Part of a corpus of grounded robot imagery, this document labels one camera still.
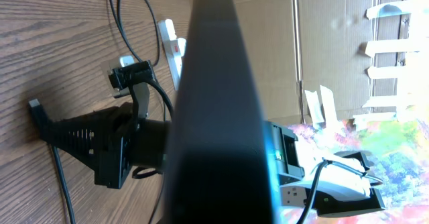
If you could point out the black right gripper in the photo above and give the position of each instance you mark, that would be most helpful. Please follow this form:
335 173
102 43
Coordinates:
110 142

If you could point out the Samsung Galaxy smartphone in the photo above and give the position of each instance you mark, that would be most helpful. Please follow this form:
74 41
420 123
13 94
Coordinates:
218 116

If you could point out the white power strip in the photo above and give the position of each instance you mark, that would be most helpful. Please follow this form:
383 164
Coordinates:
174 48

